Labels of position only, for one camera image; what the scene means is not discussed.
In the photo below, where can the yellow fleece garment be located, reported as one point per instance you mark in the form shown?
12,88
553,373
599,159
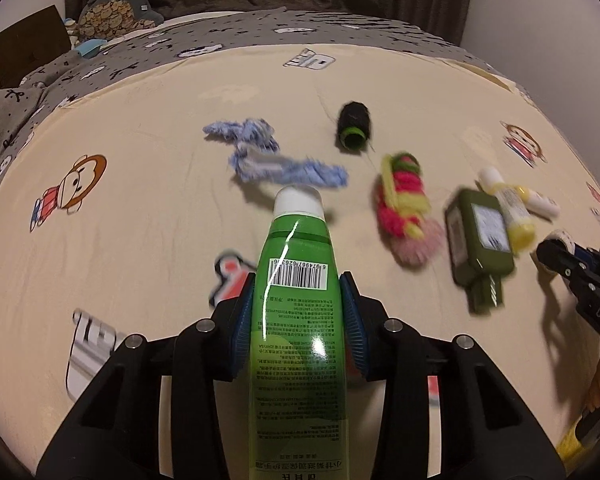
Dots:
575,442

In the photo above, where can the yellow tube white cap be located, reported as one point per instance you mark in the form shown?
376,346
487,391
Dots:
517,220

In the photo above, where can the grey printed bedsheet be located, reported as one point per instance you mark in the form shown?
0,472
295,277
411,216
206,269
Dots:
260,32

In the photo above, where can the small white tube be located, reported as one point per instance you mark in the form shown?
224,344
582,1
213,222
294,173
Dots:
542,205

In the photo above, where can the blue knitted yarn strip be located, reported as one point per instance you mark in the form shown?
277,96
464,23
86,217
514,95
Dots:
260,167

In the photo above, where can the brown wooden headboard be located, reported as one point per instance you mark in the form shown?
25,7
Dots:
15,50

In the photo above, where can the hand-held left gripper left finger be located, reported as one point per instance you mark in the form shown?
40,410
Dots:
242,330

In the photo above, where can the small blue cloth item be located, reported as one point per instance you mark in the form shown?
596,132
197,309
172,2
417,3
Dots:
89,48

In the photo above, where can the pink and yellow yarn bundle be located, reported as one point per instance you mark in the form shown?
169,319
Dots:
402,200

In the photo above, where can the green squeeze tube white cap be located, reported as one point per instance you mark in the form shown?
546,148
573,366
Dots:
295,360

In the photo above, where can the grey patterned plush toy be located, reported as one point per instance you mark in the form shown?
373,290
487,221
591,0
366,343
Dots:
112,10

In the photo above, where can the cream cartoon printed blanket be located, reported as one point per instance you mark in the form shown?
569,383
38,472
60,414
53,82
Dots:
180,220

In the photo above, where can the olive green bottle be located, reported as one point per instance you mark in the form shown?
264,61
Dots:
467,240

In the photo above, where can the grey printed pillow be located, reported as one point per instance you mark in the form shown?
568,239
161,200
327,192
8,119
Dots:
7,120

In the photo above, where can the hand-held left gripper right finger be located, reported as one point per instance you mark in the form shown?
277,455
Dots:
352,330

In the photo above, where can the black thread spool green core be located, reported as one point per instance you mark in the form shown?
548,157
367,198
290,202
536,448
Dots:
352,117

